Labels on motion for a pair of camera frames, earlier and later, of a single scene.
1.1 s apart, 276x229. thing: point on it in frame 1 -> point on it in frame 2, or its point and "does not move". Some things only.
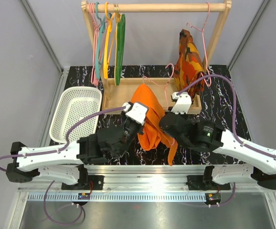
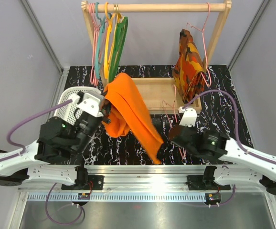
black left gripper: [140, 131] -> [106, 111]
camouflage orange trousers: [189, 68] does not move
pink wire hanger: [162, 87] -> [169, 118]
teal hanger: [102, 25] does not move
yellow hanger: [110, 18] does not move
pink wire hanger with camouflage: [203, 30] does not move
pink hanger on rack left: [94, 78] does not move
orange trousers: [151, 136] -> [125, 105]
